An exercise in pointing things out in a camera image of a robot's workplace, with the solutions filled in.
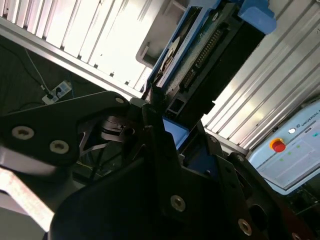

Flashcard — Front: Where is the hard disk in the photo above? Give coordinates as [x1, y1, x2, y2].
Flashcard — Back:
[143, 0, 277, 151]

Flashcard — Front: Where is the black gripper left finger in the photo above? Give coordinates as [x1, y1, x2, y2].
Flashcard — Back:
[0, 84, 192, 217]

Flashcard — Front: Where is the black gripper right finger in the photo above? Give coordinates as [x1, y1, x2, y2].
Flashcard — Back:
[199, 122, 276, 240]

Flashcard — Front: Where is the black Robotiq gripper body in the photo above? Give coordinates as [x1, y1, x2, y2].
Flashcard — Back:
[48, 159, 313, 240]

